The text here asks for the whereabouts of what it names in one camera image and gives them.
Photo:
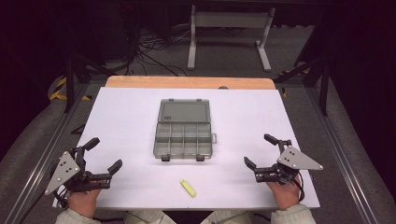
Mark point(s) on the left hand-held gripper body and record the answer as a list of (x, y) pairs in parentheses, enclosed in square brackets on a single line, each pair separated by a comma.
[(63, 171)]

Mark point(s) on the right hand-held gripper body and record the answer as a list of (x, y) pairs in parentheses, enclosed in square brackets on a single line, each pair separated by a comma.
[(295, 160)]

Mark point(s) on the person's right hand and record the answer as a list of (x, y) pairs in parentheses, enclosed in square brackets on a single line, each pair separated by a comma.
[(285, 194)]

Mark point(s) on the person's left hand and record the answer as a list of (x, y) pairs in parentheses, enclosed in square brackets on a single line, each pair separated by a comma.
[(83, 202)]

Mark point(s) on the white board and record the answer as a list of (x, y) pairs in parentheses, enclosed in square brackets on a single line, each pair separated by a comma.
[(218, 124)]

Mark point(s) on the person's right leg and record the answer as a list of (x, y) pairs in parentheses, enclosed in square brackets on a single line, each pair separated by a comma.
[(227, 218)]

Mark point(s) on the person's leg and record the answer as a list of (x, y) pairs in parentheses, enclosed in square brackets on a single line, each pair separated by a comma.
[(227, 218), (148, 217)]

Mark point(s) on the person's left leg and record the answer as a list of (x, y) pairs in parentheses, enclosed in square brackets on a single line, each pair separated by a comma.
[(148, 217)]

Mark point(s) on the yellow black floor tape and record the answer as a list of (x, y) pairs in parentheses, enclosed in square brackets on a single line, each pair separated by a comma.
[(288, 77), (60, 91)]

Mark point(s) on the small yellow flat stick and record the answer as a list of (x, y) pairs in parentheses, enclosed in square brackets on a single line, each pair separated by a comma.
[(187, 188)]

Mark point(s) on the clear grey compartment box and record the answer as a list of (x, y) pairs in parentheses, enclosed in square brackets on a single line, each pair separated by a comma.
[(183, 129)]

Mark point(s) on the grey metal stand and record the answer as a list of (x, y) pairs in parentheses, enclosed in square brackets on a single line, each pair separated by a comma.
[(230, 20)]

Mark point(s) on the aluminium rail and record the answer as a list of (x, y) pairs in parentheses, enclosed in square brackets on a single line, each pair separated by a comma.
[(40, 161), (339, 155)]

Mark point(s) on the black metal frame post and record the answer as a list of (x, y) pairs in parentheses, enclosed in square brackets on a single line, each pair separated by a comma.
[(323, 90), (69, 84)]

